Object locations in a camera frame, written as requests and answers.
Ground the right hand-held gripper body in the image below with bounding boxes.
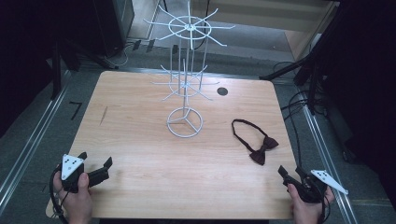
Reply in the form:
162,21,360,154
282,169,349,204

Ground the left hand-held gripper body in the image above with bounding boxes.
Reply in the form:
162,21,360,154
60,153,110,194

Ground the person's right hand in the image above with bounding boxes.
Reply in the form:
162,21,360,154
287,183,336,224

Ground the person's left hand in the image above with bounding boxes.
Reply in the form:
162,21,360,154
52,172,93,224

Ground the dark maroon bow tie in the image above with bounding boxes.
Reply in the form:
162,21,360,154
231,119,280,166

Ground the black metal stand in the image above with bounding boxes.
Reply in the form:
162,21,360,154
259,6,344,116
49,36,82,101

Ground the dark cabinet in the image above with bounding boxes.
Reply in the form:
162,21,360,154
92,0,135,58

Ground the metal floor rail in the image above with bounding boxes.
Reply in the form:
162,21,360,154
0,69,72,216
302,104,360,224

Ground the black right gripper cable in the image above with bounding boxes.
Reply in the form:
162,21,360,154
317,183,332,224

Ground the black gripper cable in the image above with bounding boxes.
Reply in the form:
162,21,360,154
49,163,70,224
317,183,332,224

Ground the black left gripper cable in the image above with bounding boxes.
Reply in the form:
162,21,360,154
49,163,70,224

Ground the black floor cable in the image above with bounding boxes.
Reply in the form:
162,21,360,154
274,61,325,171

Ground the white floor cable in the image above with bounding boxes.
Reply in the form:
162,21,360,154
104,42,134,68

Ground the white wire display rack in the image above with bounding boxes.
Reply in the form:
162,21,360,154
143,0,236,139

